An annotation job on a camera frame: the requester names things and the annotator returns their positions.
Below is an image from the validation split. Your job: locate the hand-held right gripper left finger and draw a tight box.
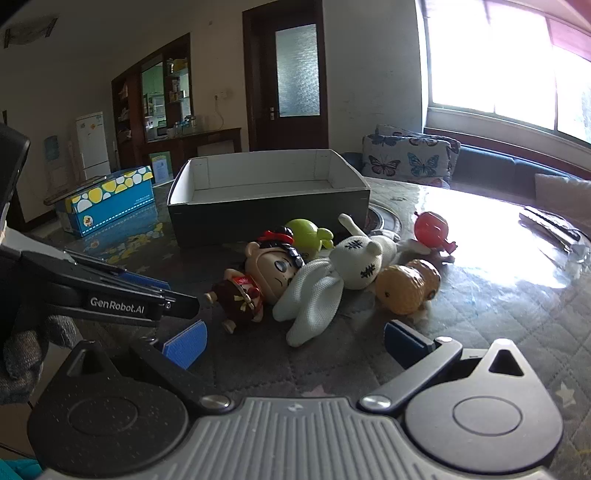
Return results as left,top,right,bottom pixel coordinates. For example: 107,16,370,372
62,320,234,411

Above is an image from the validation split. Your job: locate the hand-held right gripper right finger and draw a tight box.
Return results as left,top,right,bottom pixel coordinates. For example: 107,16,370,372
359,319,536,413

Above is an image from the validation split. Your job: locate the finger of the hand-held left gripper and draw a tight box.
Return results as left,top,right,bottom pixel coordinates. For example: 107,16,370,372
65,251,173,301
161,291,201,320

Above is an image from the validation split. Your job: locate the yellow brown round toy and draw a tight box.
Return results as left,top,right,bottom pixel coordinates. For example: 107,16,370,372
375,259,441,316

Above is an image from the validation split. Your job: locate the pirate boy figurine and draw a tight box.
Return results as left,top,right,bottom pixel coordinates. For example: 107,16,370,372
204,227,306,334

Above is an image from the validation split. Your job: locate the white knitted rabbit doll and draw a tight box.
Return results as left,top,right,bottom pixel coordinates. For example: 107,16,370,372
272,213,419,348

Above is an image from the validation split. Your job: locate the dark green cardboard box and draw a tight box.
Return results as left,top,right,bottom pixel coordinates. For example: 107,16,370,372
167,148,371,248

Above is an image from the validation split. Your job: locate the red apple toy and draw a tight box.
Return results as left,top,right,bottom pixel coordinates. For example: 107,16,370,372
413,211,458,264

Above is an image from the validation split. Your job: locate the green round toy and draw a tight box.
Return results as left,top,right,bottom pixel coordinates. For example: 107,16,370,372
284,218,335,259

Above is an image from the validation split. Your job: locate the person's left hand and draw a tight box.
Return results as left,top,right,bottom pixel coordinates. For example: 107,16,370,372
0,316,77,405

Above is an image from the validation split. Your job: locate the blue yellow dotted tissue box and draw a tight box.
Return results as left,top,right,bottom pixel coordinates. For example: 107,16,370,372
55,166,156,238

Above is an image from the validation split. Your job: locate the blue white sign board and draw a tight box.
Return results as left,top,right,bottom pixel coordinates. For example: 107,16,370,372
148,152,174,186

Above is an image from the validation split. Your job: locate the water dispenser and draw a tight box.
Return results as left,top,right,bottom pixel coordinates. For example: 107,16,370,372
44,135,70,185

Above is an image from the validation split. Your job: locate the white refrigerator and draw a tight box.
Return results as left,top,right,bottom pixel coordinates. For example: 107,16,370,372
75,111,112,181

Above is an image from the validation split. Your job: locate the dark wooden cabinet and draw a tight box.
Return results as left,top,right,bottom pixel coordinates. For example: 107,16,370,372
111,32,243,185

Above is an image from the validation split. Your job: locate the teal cloth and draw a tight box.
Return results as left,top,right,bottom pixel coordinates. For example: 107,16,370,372
0,456,43,480

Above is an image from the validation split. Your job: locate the butterfly print cushion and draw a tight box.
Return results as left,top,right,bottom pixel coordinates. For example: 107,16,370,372
361,124,461,189

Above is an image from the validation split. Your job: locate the dark flat remote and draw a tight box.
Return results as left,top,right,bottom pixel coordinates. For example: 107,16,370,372
518,206,581,244

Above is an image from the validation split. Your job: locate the dark blue sofa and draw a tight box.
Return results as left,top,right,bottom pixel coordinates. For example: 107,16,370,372
344,143,591,200

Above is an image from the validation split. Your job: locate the white cushion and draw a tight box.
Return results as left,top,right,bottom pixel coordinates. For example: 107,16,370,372
534,173,591,205

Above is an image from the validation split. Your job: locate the dark wooden door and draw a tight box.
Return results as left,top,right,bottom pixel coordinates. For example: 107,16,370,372
242,0,329,153

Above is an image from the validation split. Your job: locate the ceiling light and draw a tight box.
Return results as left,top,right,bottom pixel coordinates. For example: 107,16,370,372
4,17,59,48

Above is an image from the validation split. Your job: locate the bright window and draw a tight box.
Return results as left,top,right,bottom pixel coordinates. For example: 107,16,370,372
416,0,591,148

